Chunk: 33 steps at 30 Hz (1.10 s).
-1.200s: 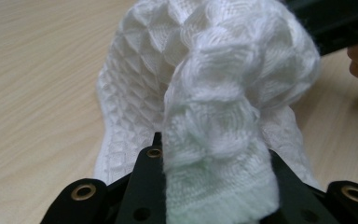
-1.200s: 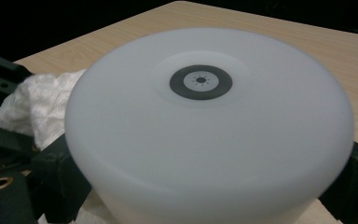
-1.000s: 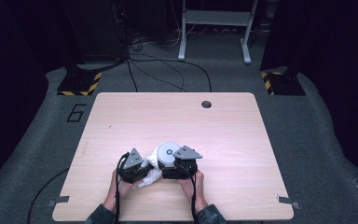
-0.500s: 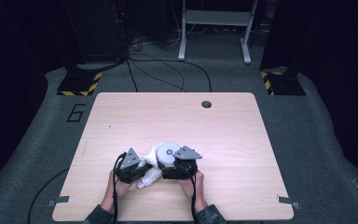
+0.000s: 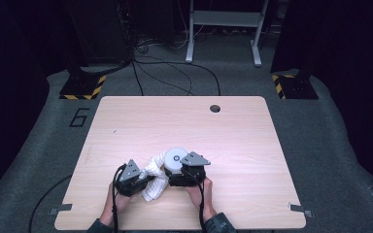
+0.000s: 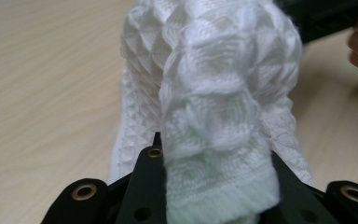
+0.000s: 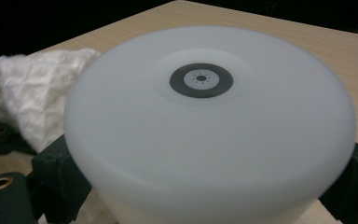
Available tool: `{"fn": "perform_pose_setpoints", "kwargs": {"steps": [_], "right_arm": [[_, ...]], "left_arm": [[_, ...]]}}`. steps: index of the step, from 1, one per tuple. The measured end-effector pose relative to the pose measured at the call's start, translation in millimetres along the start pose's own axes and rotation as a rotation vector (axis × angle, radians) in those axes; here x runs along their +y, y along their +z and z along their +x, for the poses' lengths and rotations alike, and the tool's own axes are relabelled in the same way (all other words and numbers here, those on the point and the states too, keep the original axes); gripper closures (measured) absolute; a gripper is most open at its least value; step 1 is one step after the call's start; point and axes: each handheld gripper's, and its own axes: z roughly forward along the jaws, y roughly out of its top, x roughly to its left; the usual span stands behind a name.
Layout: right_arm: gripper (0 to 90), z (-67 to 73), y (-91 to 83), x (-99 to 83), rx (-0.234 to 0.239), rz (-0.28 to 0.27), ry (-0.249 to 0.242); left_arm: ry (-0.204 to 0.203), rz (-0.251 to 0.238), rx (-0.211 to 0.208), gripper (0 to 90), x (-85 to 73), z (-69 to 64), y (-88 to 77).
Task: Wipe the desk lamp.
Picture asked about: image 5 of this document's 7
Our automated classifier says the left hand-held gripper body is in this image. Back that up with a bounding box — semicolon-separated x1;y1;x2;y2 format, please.
114;158;149;198

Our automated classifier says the white metal stand frame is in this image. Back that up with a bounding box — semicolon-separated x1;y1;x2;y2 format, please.
185;0;270;68

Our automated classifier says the tangled cable bundle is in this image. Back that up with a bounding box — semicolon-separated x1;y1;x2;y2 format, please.
132;32;188;55

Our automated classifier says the person's right hand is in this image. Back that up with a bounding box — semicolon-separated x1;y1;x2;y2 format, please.
185;177;218;223

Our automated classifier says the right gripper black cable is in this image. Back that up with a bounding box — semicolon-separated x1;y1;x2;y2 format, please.
187;168;209;233

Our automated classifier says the black equipment cabinet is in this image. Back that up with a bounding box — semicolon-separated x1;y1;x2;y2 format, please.
62;0;132;67

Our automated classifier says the thin black floor cable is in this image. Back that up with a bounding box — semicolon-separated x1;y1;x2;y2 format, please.
27;174;74;233

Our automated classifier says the black yellow striped stand base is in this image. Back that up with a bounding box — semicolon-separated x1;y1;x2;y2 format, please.
271;69;320;100
58;64;107;101

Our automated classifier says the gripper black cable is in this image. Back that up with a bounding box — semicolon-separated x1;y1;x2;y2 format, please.
111;163;128;233
187;168;209;233

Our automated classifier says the grey tape strip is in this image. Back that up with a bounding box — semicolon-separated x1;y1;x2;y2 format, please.
288;202;315;218
48;203;74;216

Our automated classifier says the white patterned cloth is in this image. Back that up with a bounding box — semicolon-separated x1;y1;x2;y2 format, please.
140;152;170;203

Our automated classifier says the long black floor cable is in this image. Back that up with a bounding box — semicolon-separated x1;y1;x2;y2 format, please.
135;61;195;96
132;57;221;97
131;60;145;97

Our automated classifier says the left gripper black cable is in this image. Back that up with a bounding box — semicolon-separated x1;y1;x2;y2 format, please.
111;163;128;233

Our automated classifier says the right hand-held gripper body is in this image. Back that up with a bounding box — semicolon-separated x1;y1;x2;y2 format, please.
171;150;212;188

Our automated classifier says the person's left hand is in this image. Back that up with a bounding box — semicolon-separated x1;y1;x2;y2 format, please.
98;182;134;227

